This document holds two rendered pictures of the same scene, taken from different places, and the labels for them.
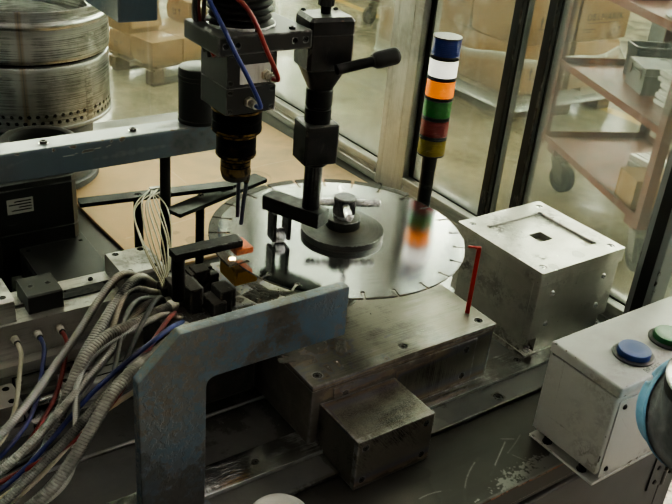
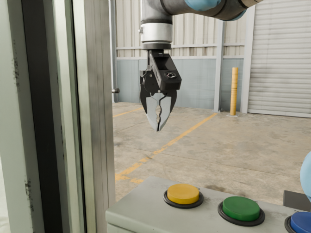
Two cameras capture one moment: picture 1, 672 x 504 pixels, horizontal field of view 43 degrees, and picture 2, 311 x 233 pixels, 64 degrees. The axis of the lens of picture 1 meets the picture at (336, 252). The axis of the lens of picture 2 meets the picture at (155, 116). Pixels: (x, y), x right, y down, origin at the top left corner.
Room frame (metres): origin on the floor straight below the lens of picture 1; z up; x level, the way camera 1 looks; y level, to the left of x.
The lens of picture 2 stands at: (1.11, -0.24, 1.06)
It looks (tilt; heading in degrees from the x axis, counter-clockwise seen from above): 12 degrees down; 245
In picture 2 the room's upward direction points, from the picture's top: straight up
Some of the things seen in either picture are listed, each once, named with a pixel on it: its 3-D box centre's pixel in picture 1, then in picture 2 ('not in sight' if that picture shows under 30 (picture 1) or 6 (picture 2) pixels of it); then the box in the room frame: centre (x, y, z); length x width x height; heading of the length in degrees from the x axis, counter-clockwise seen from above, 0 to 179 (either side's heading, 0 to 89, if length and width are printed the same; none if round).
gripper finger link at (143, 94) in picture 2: not in sight; (149, 95); (0.87, -0.79, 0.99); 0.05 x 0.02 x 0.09; 166
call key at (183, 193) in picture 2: not in sight; (183, 197); (0.96, -0.48, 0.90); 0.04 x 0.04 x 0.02
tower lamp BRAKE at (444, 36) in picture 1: (446, 45); not in sight; (1.29, -0.14, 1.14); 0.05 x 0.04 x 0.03; 37
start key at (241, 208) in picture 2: (668, 339); (240, 212); (0.91, -0.43, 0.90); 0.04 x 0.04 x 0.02
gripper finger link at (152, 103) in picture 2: not in sight; (150, 112); (0.86, -0.81, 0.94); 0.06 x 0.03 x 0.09; 76
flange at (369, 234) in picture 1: (342, 224); not in sight; (1.02, -0.01, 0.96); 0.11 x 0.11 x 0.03
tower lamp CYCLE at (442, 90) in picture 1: (440, 86); not in sight; (1.29, -0.14, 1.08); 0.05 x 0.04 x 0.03; 37
